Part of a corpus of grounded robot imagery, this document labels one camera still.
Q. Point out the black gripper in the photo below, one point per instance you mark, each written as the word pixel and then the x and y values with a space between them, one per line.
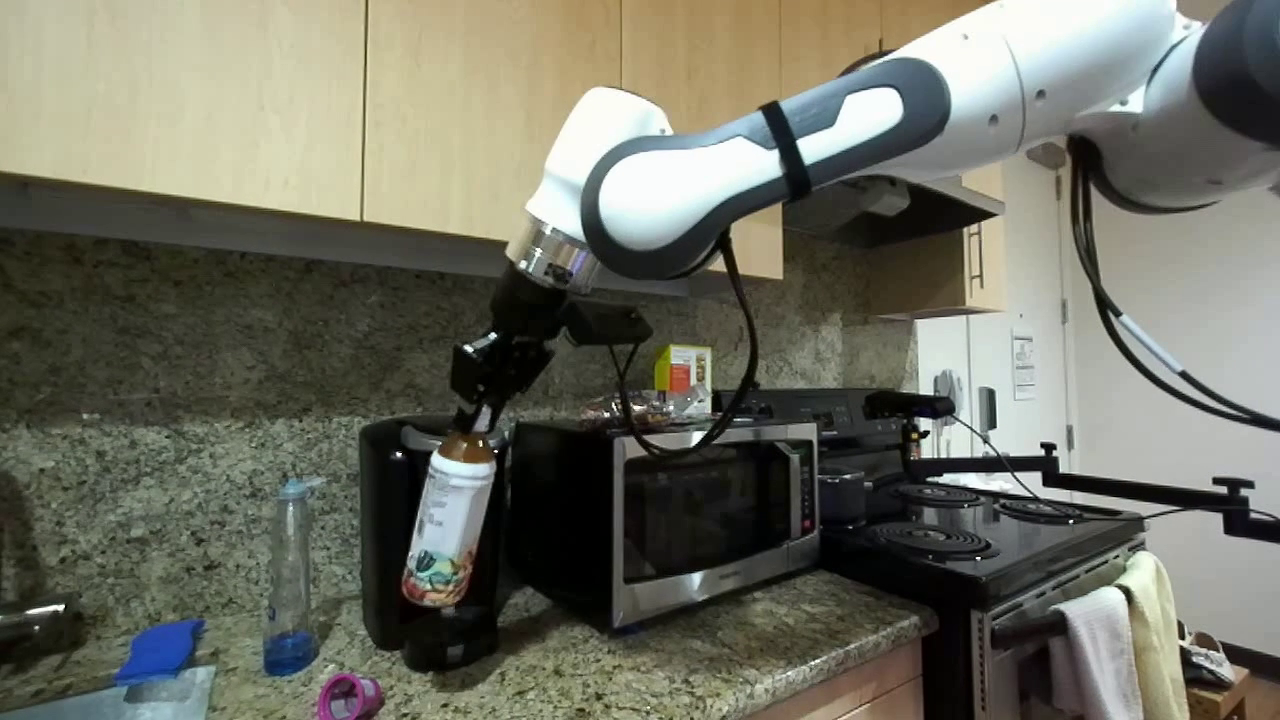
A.
pixel 507 353

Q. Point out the white bottle with colourful print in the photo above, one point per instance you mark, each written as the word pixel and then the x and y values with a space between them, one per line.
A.
pixel 451 527

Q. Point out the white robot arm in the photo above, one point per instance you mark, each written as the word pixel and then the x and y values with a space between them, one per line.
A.
pixel 695 187

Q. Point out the stainless steel microwave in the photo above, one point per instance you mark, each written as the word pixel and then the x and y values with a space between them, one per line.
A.
pixel 695 512

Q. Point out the clear bottle with blue liquid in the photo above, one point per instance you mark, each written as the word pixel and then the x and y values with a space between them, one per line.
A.
pixel 290 573

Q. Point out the black coffee maker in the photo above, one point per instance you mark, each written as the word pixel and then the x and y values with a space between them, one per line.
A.
pixel 393 535

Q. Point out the clear plastic bag with contents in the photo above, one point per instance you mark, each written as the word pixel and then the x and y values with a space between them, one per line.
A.
pixel 655 411

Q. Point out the yellow and white box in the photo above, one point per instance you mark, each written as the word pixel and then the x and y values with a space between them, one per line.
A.
pixel 683 381

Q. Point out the small pink object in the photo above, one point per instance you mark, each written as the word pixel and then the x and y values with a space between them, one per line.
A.
pixel 350 699

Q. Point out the blue sponge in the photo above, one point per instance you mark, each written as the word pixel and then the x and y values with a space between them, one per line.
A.
pixel 163 651

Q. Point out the wooden upper cabinets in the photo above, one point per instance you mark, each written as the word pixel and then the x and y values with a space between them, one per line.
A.
pixel 203 92

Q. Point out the clear plastic container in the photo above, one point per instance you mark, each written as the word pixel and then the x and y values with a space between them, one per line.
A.
pixel 106 701

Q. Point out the dark range hood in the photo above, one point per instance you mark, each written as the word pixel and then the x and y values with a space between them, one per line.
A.
pixel 905 211

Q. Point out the white refrigerator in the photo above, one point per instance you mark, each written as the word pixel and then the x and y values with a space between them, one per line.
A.
pixel 964 361

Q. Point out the metal faucet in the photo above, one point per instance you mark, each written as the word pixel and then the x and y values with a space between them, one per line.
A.
pixel 33 625

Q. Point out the black electric stove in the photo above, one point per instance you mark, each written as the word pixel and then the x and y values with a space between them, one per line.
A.
pixel 974 561

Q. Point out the white paper note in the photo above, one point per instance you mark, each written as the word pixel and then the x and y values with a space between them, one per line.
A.
pixel 1021 361

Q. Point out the white hanging towel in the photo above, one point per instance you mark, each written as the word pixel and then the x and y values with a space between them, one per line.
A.
pixel 1093 655

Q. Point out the pale yellow hanging towel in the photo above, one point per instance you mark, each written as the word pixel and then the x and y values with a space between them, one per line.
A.
pixel 1159 625

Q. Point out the wooden box with clutter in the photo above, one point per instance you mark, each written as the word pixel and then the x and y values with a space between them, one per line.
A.
pixel 1214 673

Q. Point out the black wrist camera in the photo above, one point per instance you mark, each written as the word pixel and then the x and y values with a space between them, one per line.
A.
pixel 604 322

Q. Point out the black stereo camera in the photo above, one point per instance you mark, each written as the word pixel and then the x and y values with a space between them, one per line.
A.
pixel 905 406

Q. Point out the small wooden wall cabinet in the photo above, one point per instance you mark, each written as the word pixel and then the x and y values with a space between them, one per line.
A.
pixel 954 264

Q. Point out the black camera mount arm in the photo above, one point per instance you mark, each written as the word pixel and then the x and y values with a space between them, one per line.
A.
pixel 1132 485

